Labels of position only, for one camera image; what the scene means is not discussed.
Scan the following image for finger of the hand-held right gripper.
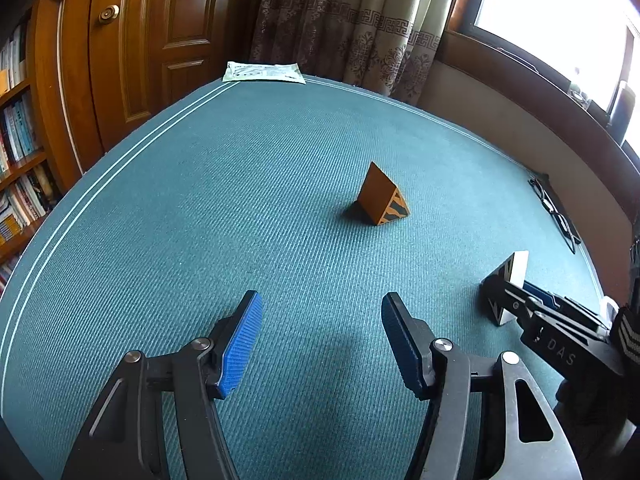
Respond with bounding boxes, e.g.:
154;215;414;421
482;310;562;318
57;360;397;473
480;277;609;334
521;281;609;324

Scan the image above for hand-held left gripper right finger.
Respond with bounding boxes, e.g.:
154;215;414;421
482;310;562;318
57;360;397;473
381;292;583;480

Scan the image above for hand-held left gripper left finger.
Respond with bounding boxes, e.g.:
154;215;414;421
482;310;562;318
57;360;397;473
61;290;264;480

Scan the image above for small white striped triangular block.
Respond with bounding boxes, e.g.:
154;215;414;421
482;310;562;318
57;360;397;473
482;250;530;327

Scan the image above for white round object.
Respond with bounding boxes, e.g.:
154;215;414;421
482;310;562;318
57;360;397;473
599;296;620;332

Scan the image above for black eyeglasses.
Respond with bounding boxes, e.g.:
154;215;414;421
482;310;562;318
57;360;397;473
527;175;582;256

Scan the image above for orange striped triangular block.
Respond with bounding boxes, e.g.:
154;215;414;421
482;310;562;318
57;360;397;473
356;161;411;227

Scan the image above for clear drinking glass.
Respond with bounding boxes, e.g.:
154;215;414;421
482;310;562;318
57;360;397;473
567;80;591;108

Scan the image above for dark box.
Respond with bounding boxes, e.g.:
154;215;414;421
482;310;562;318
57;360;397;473
606;80;637;131

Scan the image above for white paper packet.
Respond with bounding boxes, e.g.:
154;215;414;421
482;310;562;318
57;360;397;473
222;61;307;85

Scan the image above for window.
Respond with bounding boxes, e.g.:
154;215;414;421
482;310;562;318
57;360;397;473
472;0;640;111

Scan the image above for wooden bookshelf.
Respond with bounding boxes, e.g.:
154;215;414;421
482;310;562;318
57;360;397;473
0;10;66;301

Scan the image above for rows of shelved books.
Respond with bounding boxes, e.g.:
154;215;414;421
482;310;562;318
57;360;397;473
0;25;58;281

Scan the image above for patterned beige curtain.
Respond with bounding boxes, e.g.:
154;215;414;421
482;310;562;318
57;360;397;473
250;0;463;106

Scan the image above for wooden door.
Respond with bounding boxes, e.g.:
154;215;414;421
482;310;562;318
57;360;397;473
30;0;273;181

